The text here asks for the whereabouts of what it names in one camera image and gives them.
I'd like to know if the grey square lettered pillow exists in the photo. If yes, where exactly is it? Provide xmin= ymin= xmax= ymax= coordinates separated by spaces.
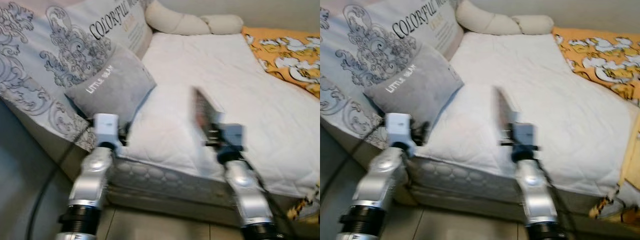
xmin=63 ymin=42 xmax=158 ymax=125
xmin=363 ymin=42 xmax=465 ymax=127

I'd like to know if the orange cartoon egg blanket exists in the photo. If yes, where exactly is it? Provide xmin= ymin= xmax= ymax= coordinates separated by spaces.
xmin=552 ymin=26 xmax=640 ymax=227
xmin=242 ymin=26 xmax=321 ymax=222

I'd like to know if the white quilted mattress pad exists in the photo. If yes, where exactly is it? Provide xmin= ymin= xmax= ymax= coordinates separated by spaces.
xmin=416 ymin=32 xmax=635 ymax=199
xmin=119 ymin=32 xmax=321 ymax=199

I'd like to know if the quilted grey white mattress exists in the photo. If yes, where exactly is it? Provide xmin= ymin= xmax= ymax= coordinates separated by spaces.
xmin=106 ymin=156 xmax=306 ymax=206
xmin=406 ymin=156 xmax=608 ymax=207

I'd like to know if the grey bed base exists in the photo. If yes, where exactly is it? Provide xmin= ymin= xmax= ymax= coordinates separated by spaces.
xmin=105 ymin=189 xmax=301 ymax=226
xmin=407 ymin=192 xmax=596 ymax=226

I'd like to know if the large grey ornament print cushion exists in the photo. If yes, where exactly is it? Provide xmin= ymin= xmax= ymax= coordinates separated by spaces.
xmin=0 ymin=0 xmax=154 ymax=152
xmin=320 ymin=0 xmax=464 ymax=152

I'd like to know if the beige bolster pillow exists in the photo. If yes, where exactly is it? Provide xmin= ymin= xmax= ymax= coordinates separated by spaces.
xmin=144 ymin=0 xmax=245 ymax=36
xmin=454 ymin=0 xmax=555 ymax=36

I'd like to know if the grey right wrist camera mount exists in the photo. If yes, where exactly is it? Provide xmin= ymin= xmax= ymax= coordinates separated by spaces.
xmin=512 ymin=123 xmax=537 ymax=151
xmin=220 ymin=123 xmax=247 ymax=152

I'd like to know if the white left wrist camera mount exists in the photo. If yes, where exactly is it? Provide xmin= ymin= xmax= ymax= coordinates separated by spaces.
xmin=93 ymin=113 xmax=123 ymax=150
xmin=385 ymin=113 xmax=417 ymax=150

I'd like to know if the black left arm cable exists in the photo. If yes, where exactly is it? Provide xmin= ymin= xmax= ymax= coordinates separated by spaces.
xmin=320 ymin=124 xmax=388 ymax=201
xmin=25 ymin=125 xmax=97 ymax=240

